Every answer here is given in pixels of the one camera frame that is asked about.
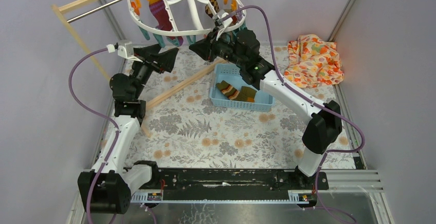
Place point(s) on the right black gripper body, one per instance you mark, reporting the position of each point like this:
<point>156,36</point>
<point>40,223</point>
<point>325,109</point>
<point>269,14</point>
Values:
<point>222,48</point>

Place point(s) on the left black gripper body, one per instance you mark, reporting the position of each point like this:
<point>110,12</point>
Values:
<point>149,59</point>

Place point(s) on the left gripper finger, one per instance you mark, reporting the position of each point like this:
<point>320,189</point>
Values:
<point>165,61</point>
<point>146,51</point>

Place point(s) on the white plastic clip hanger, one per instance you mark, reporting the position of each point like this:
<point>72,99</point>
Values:
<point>188,17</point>

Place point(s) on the olive orange sock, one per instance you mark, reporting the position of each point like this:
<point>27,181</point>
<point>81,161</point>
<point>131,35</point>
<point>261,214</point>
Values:
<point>244,94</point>

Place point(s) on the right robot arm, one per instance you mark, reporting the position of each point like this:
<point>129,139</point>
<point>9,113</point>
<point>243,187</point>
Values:
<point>323,124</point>

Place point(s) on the maroon purple striped sock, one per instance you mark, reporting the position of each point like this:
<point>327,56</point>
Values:
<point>158,10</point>

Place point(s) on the light blue plastic basket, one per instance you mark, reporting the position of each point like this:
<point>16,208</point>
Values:
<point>231,74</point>

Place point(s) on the floral table mat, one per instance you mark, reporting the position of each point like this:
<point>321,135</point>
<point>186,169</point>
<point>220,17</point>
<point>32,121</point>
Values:
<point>187,130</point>

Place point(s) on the orange floral cloth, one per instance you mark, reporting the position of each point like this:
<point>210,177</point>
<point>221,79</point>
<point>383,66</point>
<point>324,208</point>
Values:
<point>313,62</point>

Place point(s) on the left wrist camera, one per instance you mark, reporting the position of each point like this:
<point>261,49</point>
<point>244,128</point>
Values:
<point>124,49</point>

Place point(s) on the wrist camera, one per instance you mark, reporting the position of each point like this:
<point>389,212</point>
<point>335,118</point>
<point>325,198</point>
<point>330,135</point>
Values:
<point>124,49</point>
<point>222,21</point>

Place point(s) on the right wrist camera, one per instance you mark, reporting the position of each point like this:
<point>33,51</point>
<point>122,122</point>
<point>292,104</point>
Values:
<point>222,21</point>

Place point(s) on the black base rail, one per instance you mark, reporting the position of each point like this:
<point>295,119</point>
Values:
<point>176,185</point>

